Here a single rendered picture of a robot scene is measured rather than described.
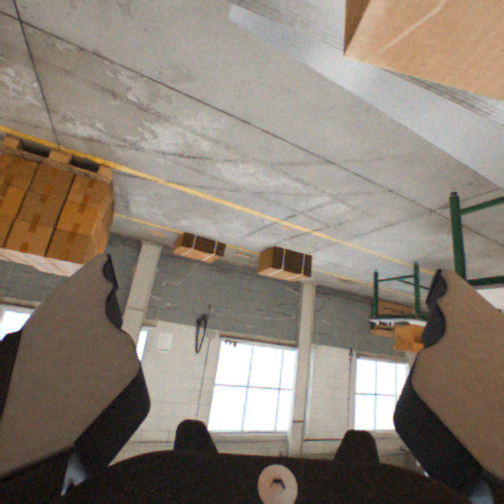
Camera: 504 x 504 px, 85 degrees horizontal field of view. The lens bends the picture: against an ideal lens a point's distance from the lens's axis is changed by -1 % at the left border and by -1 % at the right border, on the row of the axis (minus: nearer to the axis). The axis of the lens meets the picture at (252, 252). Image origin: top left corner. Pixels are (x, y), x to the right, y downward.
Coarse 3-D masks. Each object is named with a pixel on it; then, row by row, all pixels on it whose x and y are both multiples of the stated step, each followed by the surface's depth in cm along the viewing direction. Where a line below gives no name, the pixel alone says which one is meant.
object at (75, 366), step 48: (96, 288) 9; (48, 336) 7; (96, 336) 7; (48, 384) 6; (96, 384) 6; (144, 384) 7; (0, 432) 5; (48, 432) 5; (96, 432) 5; (0, 480) 4
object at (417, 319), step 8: (416, 264) 370; (376, 272) 429; (416, 272) 368; (376, 280) 425; (384, 280) 412; (392, 280) 401; (400, 280) 401; (416, 280) 365; (376, 288) 422; (416, 288) 362; (424, 288) 421; (376, 296) 418; (416, 296) 359; (376, 304) 415; (416, 304) 356; (376, 312) 412; (416, 312) 354; (376, 320) 401; (384, 320) 389; (392, 320) 378; (400, 320) 367; (408, 320) 357; (416, 320) 347; (424, 320) 348
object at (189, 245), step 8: (184, 232) 385; (176, 240) 423; (184, 240) 383; (192, 240) 389; (200, 240) 395; (208, 240) 400; (176, 248) 398; (184, 248) 391; (192, 248) 385; (200, 248) 391; (208, 248) 397; (216, 248) 402; (224, 248) 410; (192, 256) 426; (200, 256) 421; (208, 256) 415; (216, 256) 407
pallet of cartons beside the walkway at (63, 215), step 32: (0, 160) 215; (32, 160) 224; (64, 160) 231; (0, 192) 210; (32, 192) 220; (64, 192) 230; (96, 192) 240; (0, 224) 207; (32, 224) 216; (64, 224) 225; (96, 224) 239; (0, 256) 245; (32, 256) 221; (64, 256) 220
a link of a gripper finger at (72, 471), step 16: (16, 336) 7; (0, 352) 7; (16, 352) 7; (0, 368) 6; (0, 384) 6; (0, 400) 5; (0, 416) 5; (48, 464) 5; (64, 464) 5; (80, 464) 5; (16, 480) 4; (32, 480) 4; (48, 480) 4; (64, 480) 4; (80, 480) 5; (0, 496) 4; (16, 496) 4; (32, 496) 4; (48, 496) 4
